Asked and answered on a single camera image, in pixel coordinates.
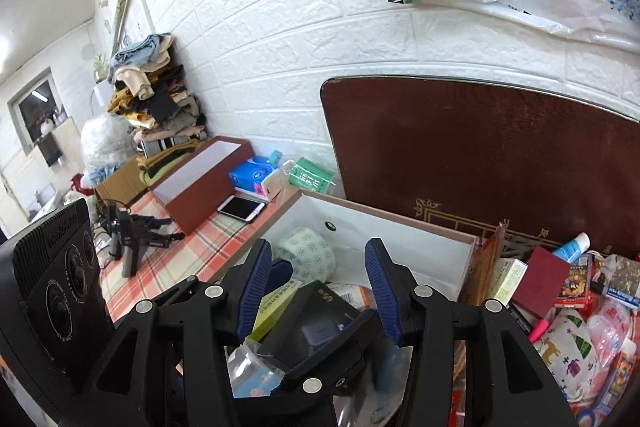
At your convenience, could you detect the patterned tape roll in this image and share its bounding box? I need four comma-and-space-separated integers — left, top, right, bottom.
274, 227, 336, 284

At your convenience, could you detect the large cardboard storage box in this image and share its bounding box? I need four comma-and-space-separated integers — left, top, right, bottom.
219, 188, 478, 303

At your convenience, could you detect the plaid red blanket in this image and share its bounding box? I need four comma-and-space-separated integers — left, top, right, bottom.
96, 187, 296, 320

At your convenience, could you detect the white smartphone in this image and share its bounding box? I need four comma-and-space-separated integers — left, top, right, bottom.
217, 195, 266, 223

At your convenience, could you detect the black box in storage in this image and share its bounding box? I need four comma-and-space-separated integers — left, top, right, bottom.
258, 282, 383, 390

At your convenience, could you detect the blue tissue pack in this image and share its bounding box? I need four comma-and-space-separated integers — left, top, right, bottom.
229, 156, 277, 197

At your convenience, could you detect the green tissue pack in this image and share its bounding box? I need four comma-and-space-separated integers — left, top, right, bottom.
288, 157, 333, 194

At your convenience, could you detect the brown box lid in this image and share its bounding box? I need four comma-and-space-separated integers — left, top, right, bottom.
150, 136, 254, 235

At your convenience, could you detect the black handheld gripper on bed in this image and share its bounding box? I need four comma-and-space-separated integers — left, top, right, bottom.
99, 200, 186, 279

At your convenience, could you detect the small maroon box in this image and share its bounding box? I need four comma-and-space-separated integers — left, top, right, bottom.
512, 246, 570, 319

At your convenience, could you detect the dark brown headboard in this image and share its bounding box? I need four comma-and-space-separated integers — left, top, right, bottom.
320, 76, 639, 257

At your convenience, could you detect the blue white tube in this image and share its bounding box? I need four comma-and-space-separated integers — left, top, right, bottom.
552, 232, 590, 265

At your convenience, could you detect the printed fabric pouch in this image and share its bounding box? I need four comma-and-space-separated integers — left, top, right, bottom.
534, 309, 599, 403

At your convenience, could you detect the pile of folded clothes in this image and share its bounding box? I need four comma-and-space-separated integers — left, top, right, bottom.
106, 34, 206, 157

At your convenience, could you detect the pink plastic bottle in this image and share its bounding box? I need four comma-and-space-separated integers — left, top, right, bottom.
587, 298, 632, 369

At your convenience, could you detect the black camera unit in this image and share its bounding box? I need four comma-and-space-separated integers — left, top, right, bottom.
1, 199, 114, 378

